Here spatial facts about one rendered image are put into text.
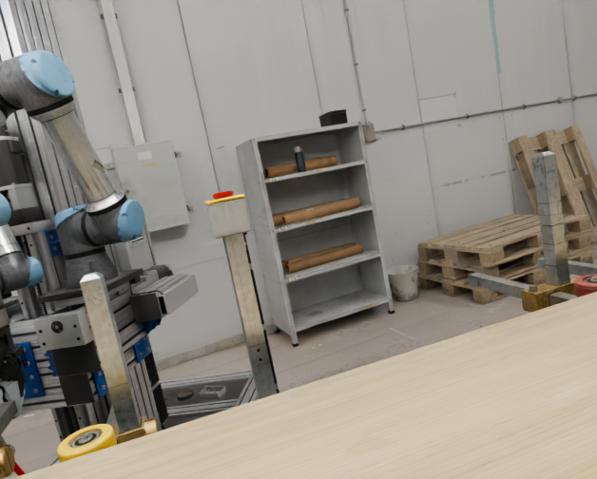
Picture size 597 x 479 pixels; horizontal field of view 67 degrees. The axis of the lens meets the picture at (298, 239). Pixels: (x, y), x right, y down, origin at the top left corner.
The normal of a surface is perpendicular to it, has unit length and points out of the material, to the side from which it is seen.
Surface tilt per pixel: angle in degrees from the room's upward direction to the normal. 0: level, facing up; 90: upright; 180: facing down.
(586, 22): 90
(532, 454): 0
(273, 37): 90
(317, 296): 90
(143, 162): 90
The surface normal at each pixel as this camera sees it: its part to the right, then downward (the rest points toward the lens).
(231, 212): 0.27, 0.08
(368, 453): -0.19, -0.97
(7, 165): 0.59, 0.00
